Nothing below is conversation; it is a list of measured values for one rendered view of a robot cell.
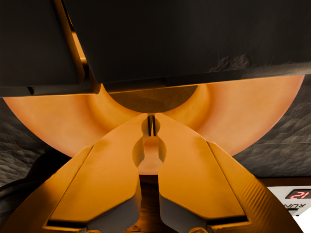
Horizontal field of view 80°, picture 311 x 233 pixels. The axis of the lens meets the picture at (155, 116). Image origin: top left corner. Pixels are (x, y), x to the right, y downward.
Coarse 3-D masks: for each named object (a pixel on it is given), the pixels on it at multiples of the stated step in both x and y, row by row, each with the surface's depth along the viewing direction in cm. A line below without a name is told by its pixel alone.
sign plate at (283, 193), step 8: (264, 184) 39; (272, 184) 39; (280, 184) 39; (288, 184) 39; (296, 184) 39; (304, 184) 39; (272, 192) 41; (280, 192) 41; (288, 192) 41; (296, 192) 40; (304, 192) 40; (280, 200) 44; (288, 200) 44; (296, 200) 44; (304, 200) 44; (288, 208) 47; (296, 208) 47; (304, 208) 47
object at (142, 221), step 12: (24, 192) 24; (144, 192) 23; (156, 192) 24; (0, 204) 24; (12, 204) 23; (144, 204) 22; (156, 204) 23; (0, 216) 23; (144, 216) 21; (156, 216) 22; (132, 228) 20; (144, 228) 20; (156, 228) 21; (168, 228) 21
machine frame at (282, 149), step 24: (120, 96) 18; (144, 96) 18; (168, 96) 18; (0, 120) 20; (288, 120) 21; (0, 144) 23; (24, 144) 23; (264, 144) 32; (288, 144) 32; (0, 168) 37; (24, 168) 37; (264, 168) 38; (288, 168) 38
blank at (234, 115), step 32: (64, 96) 10; (96, 96) 11; (192, 96) 13; (224, 96) 10; (256, 96) 10; (288, 96) 10; (32, 128) 11; (64, 128) 11; (96, 128) 11; (192, 128) 12; (224, 128) 11; (256, 128) 11; (160, 160) 14
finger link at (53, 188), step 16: (80, 160) 8; (64, 176) 8; (32, 192) 7; (48, 192) 7; (64, 192) 7; (32, 208) 6; (48, 208) 6; (16, 224) 6; (32, 224) 6; (48, 224) 6
